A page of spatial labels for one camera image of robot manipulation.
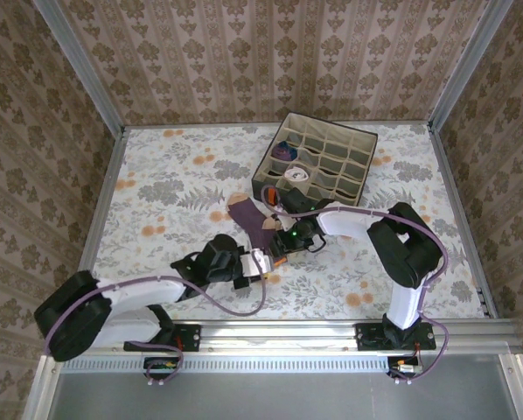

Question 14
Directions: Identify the grey metal panel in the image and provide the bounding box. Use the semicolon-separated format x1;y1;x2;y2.
23;353;523;420

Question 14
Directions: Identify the floral tablecloth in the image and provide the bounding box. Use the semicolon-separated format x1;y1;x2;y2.
75;123;490;320

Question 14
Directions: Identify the purple sock with tan toe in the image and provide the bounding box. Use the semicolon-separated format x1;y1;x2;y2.
225;193;284;256

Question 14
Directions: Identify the black connector bracket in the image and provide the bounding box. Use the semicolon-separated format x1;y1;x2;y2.
143;356;179;381
387;356;425;380

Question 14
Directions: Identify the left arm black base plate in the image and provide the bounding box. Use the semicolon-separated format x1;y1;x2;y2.
124;323;201;353

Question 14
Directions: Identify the purple sock with blue toe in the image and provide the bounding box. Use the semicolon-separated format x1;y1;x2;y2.
272;140;298;162

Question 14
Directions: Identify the aluminium frame post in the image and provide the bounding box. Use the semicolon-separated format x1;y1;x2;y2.
427;0;515;132
32;0;127;135

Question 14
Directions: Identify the slotted cable duct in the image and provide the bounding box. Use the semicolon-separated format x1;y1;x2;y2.
59;354;503;374

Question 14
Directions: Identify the wide aluminium base rail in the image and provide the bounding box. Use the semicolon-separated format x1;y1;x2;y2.
46;318;519;354

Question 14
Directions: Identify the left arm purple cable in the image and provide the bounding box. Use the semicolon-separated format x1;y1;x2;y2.
45;251;271;389

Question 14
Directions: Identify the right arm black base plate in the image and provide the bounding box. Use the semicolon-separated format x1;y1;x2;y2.
356;322;437;353

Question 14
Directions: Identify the aluminium side rail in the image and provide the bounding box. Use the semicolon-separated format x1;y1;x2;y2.
64;126;129;321
429;124;499;319

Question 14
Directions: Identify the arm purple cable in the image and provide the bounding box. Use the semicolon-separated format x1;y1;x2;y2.
45;251;271;389
261;185;451;386

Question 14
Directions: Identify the white sock with striped cuff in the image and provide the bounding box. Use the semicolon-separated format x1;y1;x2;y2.
282;164;311;185

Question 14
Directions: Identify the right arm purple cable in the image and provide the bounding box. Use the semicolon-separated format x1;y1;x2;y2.
261;185;451;386

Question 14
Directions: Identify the grey fabric sock organizer box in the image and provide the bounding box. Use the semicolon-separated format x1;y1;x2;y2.
250;111;380;207

